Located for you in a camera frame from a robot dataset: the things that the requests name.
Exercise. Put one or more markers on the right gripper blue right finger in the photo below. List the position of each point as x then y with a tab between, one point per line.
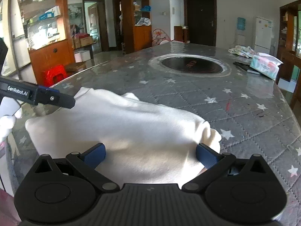
216	166

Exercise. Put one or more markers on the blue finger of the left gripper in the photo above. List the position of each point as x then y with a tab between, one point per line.
54	97

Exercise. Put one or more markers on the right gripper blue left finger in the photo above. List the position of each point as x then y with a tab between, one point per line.
85	164

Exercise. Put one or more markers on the white garment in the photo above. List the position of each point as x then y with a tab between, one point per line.
145	143

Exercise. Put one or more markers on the white gloved left hand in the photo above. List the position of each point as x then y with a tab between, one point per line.
10	111

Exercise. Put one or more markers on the red plastic stool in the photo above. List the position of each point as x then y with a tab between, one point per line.
54	75

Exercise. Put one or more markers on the grey star quilted table cover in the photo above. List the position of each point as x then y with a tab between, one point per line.
256	124

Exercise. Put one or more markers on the cardboard box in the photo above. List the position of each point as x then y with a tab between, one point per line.
82	42

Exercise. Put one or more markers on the left wooden display cabinet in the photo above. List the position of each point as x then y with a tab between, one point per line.
37	35

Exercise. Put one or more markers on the round black induction cooktop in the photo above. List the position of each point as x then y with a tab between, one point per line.
191	65

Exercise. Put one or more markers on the black flat item on table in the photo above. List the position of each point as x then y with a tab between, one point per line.
246	67

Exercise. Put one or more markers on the pastel tissue box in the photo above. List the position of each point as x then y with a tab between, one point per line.
266	64

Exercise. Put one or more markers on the crumpled patterned cloth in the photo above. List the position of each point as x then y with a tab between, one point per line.
242	51

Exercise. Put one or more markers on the centre wooden shelf cabinet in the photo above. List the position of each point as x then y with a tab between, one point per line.
136	24

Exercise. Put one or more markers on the wooden shelf cabinet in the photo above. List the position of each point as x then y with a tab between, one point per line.
136	24
289	36

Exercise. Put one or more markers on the pink patterned play tent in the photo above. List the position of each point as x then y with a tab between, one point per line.
159	37

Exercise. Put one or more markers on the blue water dispenser bottle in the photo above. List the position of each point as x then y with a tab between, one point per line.
241	22

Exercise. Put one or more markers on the right wooden shelf cabinet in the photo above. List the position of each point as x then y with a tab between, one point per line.
289	36

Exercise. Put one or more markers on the white refrigerator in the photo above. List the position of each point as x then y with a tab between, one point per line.
262	35

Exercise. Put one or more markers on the dark wooden door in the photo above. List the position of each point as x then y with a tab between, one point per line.
201	20

